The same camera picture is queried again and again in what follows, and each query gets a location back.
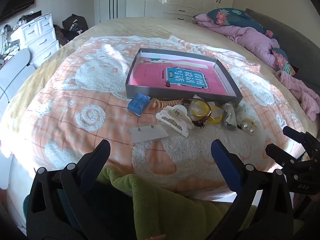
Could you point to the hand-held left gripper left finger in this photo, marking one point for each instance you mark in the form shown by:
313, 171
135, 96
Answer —
96, 161

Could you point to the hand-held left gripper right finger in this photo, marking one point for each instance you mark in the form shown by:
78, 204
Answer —
225, 161

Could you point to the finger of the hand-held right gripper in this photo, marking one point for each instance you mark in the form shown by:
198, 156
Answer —
276, 153
292, 133

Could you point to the pearl earrings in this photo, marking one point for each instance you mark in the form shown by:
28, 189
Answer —
248, 126

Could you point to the yellow hoop earring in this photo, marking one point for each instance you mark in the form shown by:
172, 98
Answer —
215, 117
198, 110

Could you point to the clear bag with grey jewelry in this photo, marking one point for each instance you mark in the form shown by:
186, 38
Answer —
230, 116

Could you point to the small clear jewelry bag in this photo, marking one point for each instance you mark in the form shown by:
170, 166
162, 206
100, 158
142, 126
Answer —
241, 111

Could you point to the white hair claw clip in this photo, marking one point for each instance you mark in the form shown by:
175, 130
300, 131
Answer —
175, 120

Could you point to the grey cardboard box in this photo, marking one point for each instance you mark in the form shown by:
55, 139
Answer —
186, 93

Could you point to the pink fleece cloth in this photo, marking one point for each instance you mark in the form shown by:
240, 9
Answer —
298, 92

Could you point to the clear card with stud earrings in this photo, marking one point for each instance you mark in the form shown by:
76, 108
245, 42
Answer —
148, 134

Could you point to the blue hair clip in bag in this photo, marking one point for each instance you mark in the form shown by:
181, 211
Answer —
138, 104

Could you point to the small floral pillow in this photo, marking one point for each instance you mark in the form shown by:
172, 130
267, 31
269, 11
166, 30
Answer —
281, 60

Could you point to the green fleece garment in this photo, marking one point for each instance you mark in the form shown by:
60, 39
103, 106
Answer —
162, 205

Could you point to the grey headboard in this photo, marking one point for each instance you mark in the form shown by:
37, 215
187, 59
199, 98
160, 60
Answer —
295, 42

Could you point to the pink book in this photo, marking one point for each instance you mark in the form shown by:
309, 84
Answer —
155, 77

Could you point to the purple quilt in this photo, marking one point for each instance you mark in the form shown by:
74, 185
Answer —
250, 38

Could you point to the white chair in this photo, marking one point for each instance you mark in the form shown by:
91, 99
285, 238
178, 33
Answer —
15, 65

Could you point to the large floral pillow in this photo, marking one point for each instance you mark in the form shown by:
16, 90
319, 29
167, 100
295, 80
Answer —
232, 17

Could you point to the dark brown bag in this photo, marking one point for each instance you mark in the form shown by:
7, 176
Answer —
59, 35

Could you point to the white drawer cabinet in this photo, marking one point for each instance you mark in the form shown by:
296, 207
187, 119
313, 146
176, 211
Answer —
40, 40

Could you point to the black bag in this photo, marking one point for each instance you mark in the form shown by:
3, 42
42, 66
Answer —
75, 23

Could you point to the bed with yellow sheet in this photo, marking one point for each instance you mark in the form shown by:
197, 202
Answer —
140, 27

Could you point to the cluttered shelf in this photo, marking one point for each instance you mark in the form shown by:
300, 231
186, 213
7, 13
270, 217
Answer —
6, 43

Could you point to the white door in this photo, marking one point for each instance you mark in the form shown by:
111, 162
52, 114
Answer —
103, 5

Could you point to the clutter on drawer cabinet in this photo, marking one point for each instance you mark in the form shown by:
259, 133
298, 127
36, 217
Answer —
25, 19

